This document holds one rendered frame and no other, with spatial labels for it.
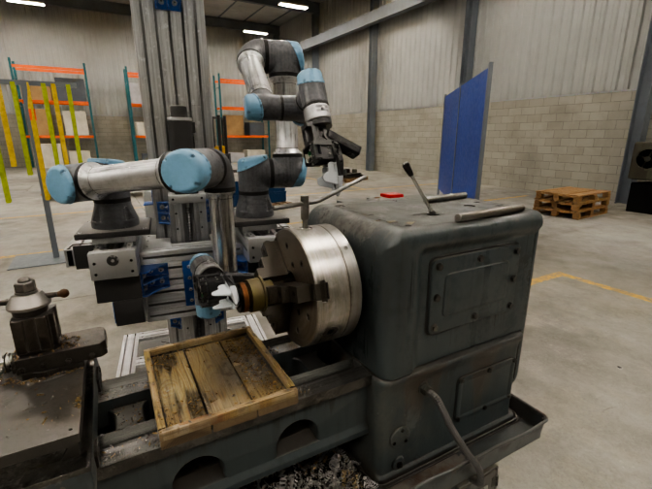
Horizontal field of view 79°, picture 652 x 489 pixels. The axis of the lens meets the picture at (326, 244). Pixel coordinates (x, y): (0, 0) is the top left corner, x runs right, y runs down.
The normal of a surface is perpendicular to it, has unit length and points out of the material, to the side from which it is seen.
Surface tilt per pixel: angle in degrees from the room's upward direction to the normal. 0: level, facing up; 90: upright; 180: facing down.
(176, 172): 89
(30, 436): 0
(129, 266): 90
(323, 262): 51
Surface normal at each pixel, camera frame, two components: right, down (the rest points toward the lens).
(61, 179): -0.38, 0.26
